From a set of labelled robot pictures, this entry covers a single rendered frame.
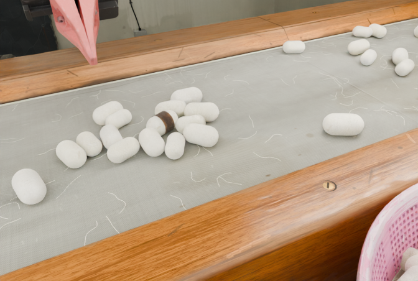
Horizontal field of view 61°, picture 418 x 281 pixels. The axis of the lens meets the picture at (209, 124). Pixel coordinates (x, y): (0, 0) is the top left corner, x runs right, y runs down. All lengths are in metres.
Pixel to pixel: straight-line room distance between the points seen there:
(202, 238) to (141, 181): 0.10
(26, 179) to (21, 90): 0.22
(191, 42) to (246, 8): 2.30
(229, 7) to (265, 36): 2.17
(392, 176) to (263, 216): 0.10
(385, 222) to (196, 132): 0.18
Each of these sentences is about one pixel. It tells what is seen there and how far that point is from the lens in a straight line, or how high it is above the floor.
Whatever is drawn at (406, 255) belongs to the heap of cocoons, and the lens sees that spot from 0.28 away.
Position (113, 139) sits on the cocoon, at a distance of 0.35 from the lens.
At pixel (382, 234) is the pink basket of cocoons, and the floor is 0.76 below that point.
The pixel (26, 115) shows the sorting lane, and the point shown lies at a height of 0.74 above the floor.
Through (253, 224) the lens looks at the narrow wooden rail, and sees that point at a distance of 0.23.
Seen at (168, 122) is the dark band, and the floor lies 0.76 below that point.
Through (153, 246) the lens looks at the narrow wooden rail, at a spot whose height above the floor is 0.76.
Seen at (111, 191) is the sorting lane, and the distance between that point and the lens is 0.31.
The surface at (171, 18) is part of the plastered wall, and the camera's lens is 2.59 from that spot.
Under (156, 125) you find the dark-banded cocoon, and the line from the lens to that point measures 0.35.
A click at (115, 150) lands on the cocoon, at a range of 0.33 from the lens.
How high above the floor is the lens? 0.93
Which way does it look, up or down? 31 degrees down
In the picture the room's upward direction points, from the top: 3 degrees counter-clockwise
